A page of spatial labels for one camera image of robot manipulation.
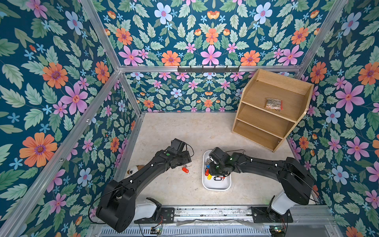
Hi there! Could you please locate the red tag key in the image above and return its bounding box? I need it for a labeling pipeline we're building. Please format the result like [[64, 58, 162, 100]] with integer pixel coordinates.
[[182, 166, 189, 173]]

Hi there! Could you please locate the white plastic storage box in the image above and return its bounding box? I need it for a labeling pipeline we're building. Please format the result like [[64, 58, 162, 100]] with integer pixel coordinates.
[[201, 150, 232, 192]]

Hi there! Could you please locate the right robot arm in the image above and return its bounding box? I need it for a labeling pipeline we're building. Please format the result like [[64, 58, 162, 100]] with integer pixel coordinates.
[[209, 147, 315, 216]]

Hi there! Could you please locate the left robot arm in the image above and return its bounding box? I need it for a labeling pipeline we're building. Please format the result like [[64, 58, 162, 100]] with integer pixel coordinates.
[[95, 138, 191, 233]]

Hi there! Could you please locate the pile of tagged keys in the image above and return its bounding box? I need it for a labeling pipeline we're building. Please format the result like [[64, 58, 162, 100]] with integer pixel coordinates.
[[204, 159, 228, 181]]

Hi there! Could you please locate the plush dog toy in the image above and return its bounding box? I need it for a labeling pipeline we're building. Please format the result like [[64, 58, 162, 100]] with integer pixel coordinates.
[[126, 165, 144, 177]]

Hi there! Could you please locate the wooden shelf unit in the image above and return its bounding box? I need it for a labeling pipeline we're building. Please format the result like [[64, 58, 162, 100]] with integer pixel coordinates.
[[232, 69, 314, 152]]

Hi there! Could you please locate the clear bag of small items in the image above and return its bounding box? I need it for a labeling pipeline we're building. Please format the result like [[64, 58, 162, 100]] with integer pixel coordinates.
[[265, 98, 283, 112]]

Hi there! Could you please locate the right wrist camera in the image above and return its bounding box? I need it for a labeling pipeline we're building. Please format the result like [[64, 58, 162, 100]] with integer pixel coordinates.
[[209, 147, 229, 163]]

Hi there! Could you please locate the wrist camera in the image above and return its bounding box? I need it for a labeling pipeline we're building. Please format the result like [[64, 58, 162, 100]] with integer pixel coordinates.
[[209, 147, 229, 163], [170, 138, 186, 153]]

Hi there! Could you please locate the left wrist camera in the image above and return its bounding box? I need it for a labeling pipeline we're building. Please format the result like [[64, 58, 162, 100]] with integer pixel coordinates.
[[170, 138, 186, 153]]

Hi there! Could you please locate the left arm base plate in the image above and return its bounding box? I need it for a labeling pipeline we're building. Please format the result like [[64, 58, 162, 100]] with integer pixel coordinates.
[[134, 207, 175, 224]]

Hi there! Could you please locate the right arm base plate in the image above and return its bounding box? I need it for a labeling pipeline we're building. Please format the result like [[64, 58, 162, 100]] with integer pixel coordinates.
[[250, 206, 293, 224]]

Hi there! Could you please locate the black wall hook rail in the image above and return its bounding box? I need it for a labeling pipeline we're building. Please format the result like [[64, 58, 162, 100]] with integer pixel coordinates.
[[177, 66, 240, 74]]

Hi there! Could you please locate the aluminium front rail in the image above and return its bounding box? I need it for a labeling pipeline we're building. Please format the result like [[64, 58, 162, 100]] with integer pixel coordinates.
[[162, 205, 336, 225]]

